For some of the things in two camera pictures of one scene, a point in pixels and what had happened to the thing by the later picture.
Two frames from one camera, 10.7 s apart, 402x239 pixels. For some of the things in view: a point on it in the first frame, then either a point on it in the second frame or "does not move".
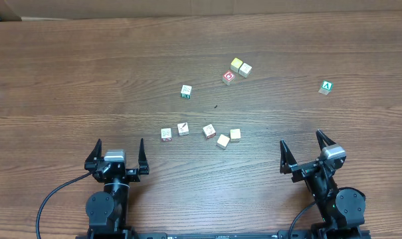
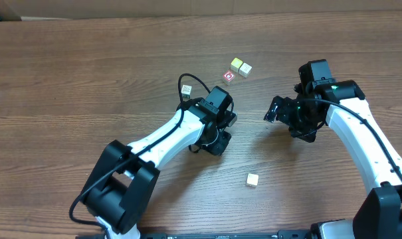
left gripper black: x=114 y=170 to x=220 y=146
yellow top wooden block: x=236 y=64 does not move
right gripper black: x=309 y=167 to x=284 y=111
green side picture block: x=186 y=91 does not move
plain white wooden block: x=244 y=70 does not move
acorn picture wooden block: x=235 y=135 to x=252 y=179
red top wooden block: x=228 y=78 does not move
